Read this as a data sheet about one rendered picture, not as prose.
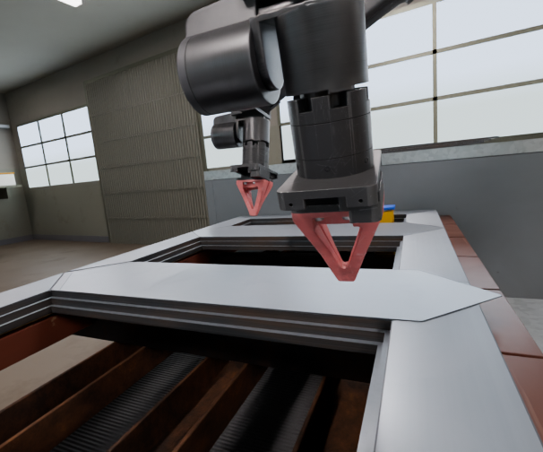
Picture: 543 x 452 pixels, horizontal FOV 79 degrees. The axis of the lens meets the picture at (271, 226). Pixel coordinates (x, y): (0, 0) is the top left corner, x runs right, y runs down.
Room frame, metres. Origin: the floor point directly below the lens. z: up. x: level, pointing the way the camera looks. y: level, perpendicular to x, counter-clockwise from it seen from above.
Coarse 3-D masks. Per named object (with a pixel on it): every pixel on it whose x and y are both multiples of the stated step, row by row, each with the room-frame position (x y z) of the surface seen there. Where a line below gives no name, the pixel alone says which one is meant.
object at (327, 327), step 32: (256, 224) 1.26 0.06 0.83; (288, 224) 1.20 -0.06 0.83; (160, 256) 0.80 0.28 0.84; (0, 320) 0.48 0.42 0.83; (32, 320) 0.51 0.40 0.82; (128, 320) 0.47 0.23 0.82; (160, 320) 0.45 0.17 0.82; (192, 320) 0.43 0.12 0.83; (224, 320) 0.41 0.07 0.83; (256, 320) 0.39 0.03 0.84; (288, 320) 0.38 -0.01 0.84; (320, 320) 0.37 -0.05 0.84; (352, 320) 0.35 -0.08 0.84; (384, 320) 0.34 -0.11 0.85; (384, 352) 0.29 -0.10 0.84
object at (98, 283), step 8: (136, 264) 0.69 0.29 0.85; (144, 264) 0.69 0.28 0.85; (152, 264) 0.68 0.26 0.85; (160, 264) 0.68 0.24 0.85; (112, 272) 0.64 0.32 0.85; (120, 272) 0.64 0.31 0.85; (128, 272) 0.63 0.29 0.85; (136, 272) 0.63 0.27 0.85; (88, 280) 0.60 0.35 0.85; (96, 280) 0.59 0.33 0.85; (104, 280) 0.59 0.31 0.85; (112, 280) 0.59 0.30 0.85; (120, 280) 0.58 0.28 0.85; (72, 288) 0.56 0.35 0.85; (80, 288) 0.55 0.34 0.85; (88, 288) 0.55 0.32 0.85; (96, 288) 0.54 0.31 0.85; (104, 288) 0.54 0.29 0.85
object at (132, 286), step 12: (168, 264) 0.67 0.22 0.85; (180, 264) 0.66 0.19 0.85; (192, 264) 0.65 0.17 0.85; (144, 276) 0.59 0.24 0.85; (156, 276) 0.58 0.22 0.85; (168, 276) 0.58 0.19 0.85; (108, 288) 0.54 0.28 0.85; (120, 288) 0.53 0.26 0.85; (132, 288) 0.53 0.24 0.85; (144, 288) 0.52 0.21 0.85
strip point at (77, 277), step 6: (126, 264) 0.70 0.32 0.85; (90, 270) 0.67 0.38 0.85; (96, 270) 0.67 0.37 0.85; (102, 270) 0.67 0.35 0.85; (108, 270) 0.66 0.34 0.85; (114, 270) 0.66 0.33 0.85; (72, 276) 0.64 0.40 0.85; (78, 276) 0.63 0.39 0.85; (84, 276) 0.63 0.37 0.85; (90, 276) 0.62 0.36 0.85; (96, 276) 0.62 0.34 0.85; (66, 282) 0.59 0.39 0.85; (72, 282) 0.59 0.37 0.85; (78, 282) 0.59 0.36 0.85
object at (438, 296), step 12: (420, 276) 0.46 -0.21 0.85; (432, 276) 0.45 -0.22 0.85; (420, 288) 0.41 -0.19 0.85; (432, 288) 0.41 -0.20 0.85; (444, 288) 0.41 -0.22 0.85; (456, 288) 0.40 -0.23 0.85; (468, 288) 0.40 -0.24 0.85; (420, 300) 0.38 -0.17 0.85; (432, 300) 0.37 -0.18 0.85; (444, 300) 0.37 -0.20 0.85; (456, 300) 0.37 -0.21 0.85; (468, 300) 0.36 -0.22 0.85; (420, 312) 0.34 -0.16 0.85; (432, 312) 0.34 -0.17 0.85; (444, 312) 0.34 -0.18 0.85
